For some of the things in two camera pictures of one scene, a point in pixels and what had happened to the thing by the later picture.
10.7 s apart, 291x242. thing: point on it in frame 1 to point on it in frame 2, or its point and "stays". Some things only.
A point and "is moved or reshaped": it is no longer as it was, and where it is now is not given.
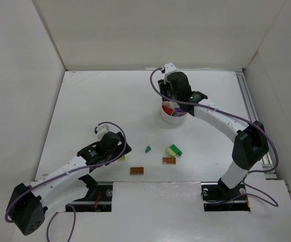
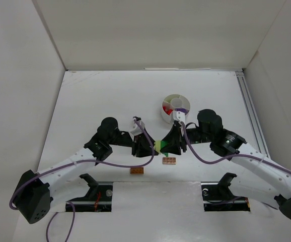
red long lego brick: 168,110 stays
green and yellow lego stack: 173,150 is moved or reshaped
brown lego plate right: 169,160 stays
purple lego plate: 180,112 stays
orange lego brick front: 137,170 stays
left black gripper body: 123,147 to 136,146
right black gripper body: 164,88 to 183,145
